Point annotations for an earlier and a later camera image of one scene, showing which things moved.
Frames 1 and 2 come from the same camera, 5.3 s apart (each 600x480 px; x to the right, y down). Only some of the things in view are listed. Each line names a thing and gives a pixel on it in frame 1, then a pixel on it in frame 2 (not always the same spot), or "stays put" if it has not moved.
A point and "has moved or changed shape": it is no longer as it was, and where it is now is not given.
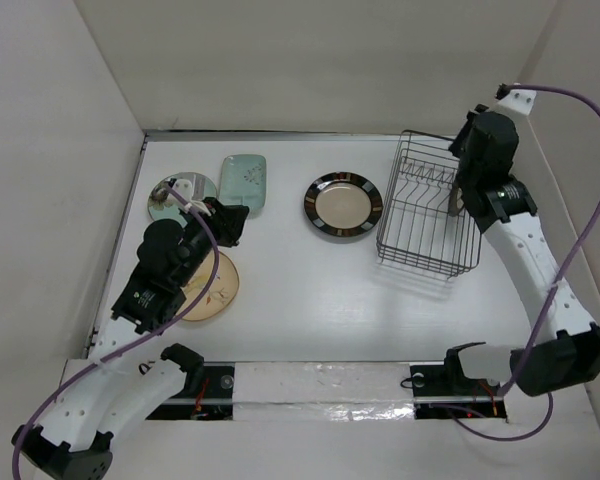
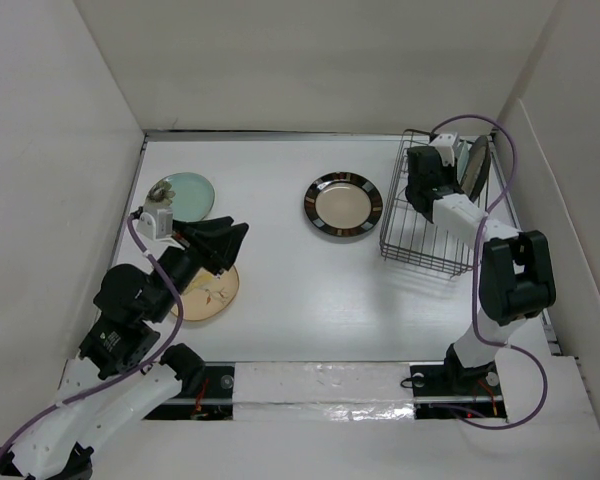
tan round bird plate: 220,296 stays put
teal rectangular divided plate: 243,182 has moved or changed shape
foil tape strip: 323,391 stays put
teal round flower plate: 162,206 stays put
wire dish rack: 416,227 stays put
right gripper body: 457,144 -> 449,174
